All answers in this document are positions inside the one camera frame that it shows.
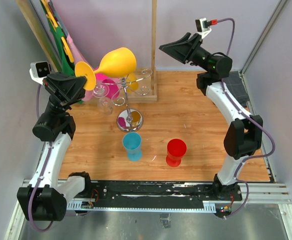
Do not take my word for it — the dark grey folded cloth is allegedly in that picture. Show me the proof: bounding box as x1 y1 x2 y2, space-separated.
225 71 249 108

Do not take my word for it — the pink shirt on hanger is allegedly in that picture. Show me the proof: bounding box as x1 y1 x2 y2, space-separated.
67 35 93 102

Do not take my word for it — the purple cable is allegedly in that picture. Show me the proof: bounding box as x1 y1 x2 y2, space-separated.
210 17 276 221
27 83 91 232

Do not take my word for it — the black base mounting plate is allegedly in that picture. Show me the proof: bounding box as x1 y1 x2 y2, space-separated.
63 179 243 210

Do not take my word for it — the yellow clothes hanger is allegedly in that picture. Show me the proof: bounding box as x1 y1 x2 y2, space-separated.
41 0 74 65

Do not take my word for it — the yellow wine glass back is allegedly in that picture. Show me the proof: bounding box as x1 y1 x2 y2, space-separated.
126 73 139 93

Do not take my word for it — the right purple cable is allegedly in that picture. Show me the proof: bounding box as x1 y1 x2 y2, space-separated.
210 17 276 221

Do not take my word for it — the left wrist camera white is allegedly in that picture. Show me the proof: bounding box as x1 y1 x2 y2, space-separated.
29 61 53 85

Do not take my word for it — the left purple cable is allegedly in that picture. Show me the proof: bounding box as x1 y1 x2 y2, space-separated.
27 83 91 232

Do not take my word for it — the wooden clothes stand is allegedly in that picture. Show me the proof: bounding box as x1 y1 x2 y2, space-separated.
15 0 159 104

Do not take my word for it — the chrome wine glass rack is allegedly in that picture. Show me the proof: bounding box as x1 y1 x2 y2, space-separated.
111 69 153 133

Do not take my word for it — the pink plastic wine glass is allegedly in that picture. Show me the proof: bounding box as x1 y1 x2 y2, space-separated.
93 73 119 100

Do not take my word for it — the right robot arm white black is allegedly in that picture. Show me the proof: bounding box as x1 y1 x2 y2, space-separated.
159 32 263 200

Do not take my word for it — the red plastic wine glass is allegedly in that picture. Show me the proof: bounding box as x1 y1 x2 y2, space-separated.
166 138 187 167

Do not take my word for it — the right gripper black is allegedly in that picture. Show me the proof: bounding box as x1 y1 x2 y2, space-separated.
159 32 213 72

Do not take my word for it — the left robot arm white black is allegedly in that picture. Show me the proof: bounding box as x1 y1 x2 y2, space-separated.
17 72 93 222

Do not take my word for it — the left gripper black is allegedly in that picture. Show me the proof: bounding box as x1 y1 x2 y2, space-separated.
43 71 89 120

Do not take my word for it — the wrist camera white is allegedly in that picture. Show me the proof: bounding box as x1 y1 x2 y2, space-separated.
29 61 53 85
195 17 211 39

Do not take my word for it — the blue plastic wine glass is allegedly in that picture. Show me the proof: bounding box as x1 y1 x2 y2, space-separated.
122 132 142 162

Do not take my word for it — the yellow wine glass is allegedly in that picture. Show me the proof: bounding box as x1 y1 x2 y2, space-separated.
75 47 137 91
126 73 139 93

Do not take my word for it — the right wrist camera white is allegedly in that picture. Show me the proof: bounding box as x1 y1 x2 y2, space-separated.
195 17 211 39

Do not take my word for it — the clear wine glass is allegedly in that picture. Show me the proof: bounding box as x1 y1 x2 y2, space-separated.
93 83 113 116

